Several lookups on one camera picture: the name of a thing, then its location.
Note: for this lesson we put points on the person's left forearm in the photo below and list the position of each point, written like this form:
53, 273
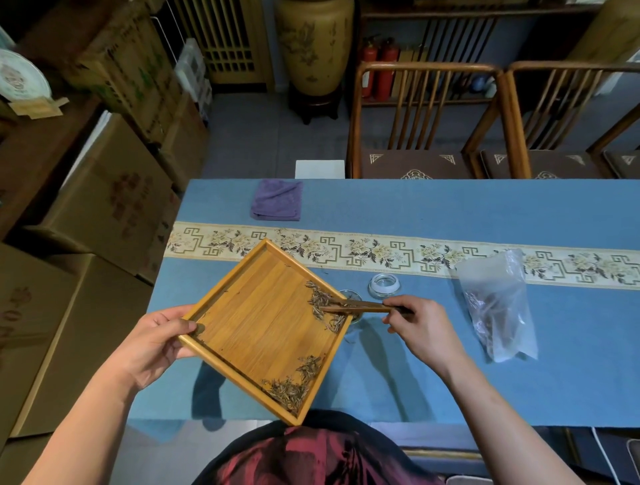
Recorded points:
85, 429

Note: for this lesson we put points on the small pile of tea leaves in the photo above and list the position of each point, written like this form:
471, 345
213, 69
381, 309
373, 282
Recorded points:
320, 300

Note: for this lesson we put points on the wooden lattice screen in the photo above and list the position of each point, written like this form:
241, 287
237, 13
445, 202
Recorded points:
225, 40

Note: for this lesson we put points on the cardboard box with red print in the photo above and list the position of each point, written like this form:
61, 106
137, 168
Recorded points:
115, 200

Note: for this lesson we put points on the cream floral table runner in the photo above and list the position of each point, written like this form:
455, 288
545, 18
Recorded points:
400, 252

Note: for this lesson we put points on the dark wooden console table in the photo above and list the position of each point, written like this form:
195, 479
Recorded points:
475, 10

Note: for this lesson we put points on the small glass jar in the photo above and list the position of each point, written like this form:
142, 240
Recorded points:
351, 296

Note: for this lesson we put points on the purple folded cloth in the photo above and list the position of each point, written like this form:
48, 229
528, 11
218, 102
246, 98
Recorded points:
276, 200

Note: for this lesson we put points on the person's right forearm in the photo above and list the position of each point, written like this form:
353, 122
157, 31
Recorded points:
505, 429

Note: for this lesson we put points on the large plain cardboard box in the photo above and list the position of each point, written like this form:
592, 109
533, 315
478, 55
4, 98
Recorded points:
85, 344

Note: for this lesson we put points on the person's right hand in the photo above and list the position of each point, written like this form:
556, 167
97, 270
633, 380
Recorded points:
430, 337

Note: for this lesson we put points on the wooden tea scoop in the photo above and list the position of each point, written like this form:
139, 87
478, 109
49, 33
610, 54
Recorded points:
360, 307

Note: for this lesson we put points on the square bamboo tray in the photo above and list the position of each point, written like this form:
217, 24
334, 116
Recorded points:
260, 320

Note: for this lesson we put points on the wooden plate stand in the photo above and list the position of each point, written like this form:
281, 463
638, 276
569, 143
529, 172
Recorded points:
40, 106

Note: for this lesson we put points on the cardboard box with faded print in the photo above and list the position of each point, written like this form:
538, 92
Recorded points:
30, 320

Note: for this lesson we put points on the red fire extinguisher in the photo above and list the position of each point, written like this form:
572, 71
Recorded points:
387, 70
369, 65

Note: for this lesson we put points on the blue tablecloth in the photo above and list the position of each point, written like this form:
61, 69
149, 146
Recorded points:
450, 389

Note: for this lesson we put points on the dark wooden vase stand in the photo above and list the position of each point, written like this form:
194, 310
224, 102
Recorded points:
315, 105

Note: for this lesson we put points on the plain yellow vase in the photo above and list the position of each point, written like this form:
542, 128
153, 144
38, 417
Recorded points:
610, 30

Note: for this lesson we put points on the large yellow painted vase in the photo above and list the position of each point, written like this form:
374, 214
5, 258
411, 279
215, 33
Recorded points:
315, 45

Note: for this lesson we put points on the cardboard box with green print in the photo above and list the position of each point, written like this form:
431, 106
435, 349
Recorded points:
130, 70

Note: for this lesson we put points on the narrow cardboard box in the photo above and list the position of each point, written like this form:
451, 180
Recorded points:
185, 145

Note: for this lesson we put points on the white box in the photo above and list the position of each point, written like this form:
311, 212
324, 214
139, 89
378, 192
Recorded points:
320, 170

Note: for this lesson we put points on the large pile of tea leaves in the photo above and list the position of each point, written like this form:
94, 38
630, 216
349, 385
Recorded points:
292, 387

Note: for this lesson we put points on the red and black shirt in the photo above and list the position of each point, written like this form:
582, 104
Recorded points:
310, 457

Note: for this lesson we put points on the person's right thumb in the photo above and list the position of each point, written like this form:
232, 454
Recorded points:
396, 324

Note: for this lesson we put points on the decorative white plate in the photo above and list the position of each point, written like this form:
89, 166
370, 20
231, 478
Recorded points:
20, 75

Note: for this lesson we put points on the clear plastic bag of tea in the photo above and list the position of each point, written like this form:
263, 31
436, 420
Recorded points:
500, 310

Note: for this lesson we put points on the glass jar lid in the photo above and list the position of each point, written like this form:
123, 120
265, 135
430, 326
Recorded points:
384, 286

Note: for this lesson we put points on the person's left hand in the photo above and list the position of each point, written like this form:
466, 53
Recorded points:
145, 344

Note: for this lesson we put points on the stack of white packages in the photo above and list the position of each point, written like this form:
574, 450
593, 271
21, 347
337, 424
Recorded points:
192, 75

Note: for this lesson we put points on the brown patterned seat cushion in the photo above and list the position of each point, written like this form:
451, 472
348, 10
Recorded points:
542, 164
415, 164
625, 165

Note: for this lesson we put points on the person's left thumb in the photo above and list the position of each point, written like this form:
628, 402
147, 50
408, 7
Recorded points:
184, 327

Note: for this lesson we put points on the wooden slat-back chair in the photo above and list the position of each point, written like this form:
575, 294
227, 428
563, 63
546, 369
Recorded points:
612, 132
515, 125
356, 125

